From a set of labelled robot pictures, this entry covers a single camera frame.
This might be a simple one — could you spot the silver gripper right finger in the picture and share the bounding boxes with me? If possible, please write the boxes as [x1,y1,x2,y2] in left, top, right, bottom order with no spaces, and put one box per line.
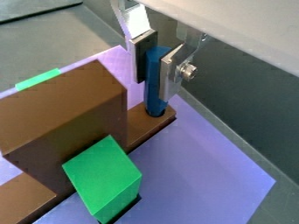
[159,22,211,102]

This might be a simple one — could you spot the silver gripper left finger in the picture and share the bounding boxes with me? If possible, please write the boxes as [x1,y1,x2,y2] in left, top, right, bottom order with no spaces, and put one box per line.
[109,0,158,83]

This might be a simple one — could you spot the blue cylindrical peg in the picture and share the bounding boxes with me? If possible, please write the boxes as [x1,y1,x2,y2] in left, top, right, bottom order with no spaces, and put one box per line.
[144,46,171,117]

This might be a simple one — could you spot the brown T-shaped block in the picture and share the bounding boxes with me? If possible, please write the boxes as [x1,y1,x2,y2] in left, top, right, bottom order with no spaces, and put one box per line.
[0,60,175,224]

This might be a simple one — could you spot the purple base block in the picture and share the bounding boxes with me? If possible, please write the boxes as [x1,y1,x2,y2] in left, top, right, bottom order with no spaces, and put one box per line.
[0,47,275,224]

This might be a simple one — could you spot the green U-shaped block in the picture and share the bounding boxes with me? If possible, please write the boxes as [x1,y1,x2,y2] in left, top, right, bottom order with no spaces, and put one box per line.
[13,67,143,224]

